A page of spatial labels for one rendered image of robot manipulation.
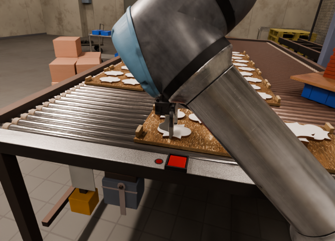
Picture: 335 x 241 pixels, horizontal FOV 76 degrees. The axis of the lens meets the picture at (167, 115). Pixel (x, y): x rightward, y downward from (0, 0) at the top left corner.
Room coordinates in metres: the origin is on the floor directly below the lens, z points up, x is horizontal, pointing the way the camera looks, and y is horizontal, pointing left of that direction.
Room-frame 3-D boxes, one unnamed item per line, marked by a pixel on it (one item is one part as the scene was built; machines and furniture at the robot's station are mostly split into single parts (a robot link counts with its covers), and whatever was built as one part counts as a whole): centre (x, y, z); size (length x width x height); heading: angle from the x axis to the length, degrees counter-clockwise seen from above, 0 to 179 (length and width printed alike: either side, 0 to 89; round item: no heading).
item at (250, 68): (2.08, -0.61, 0.94); 0.41 x 0.35 x 0.04; 80
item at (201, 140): (0.86, -0.10, 0.93); 0.41 x 0.35 x 0.02; 80
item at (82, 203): (0.66, 0.33, 0.74); 0.09 x 0.08 x 0.24; 80
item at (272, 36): (6.87, -3.49, 0.50); 1.41 x 1.01 x 1.00; 167
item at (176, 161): (0.61, -0.04, 0.92); 0.06 x 0.06 x 0.01; 80
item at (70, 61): (4.33, 1.82, 0.39); 1.41 x 1.07 x 0.79; 4
